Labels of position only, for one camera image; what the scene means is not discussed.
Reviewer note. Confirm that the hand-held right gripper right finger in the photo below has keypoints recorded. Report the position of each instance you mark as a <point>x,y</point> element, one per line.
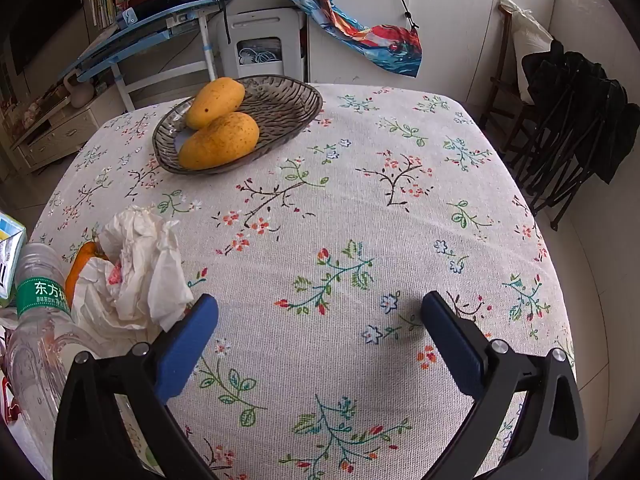
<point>452,345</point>

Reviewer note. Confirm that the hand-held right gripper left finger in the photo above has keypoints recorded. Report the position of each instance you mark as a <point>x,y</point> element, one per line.
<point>187,345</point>

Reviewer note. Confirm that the long orange peel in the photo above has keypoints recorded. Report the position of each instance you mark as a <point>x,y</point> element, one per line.
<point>80,265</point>

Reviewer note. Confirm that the clear plastic bottle green label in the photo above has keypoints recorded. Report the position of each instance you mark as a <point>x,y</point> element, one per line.
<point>40,340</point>

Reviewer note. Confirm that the light blue drink carton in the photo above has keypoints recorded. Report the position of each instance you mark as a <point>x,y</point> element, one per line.
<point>10,240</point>

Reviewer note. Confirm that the floral tablecloth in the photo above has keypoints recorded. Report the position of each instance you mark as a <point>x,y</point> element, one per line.
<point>350,210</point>

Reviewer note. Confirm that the yellow mango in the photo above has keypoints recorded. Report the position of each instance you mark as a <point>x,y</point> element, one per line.
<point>220,142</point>
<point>215,102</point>

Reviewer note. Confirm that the cream television stand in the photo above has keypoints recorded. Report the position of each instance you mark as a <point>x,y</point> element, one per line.
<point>60,130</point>

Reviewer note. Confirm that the woven oval fruit basket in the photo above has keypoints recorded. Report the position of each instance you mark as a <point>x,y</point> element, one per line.
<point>285,105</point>

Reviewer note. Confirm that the dark wooden chair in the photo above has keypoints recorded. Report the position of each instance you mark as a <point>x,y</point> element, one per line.
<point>500,90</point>

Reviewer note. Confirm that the black folding chairs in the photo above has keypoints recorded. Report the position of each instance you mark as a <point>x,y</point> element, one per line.
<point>575,110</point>

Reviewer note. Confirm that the beige vase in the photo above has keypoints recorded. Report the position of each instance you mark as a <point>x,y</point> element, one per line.
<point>80,94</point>

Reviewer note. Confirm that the colourful printed cloth bag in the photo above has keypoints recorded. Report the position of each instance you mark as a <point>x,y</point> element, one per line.
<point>380,45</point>

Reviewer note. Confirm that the blue study desk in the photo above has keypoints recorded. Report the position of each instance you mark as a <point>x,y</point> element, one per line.
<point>150,30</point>

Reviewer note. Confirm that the white cloth bag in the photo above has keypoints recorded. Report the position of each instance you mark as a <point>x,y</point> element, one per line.
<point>525,30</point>

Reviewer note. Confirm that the white cabinet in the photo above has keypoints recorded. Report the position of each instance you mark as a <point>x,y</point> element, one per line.
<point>450,20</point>

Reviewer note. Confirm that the black wall television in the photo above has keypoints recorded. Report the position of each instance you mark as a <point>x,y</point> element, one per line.
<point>35,10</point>

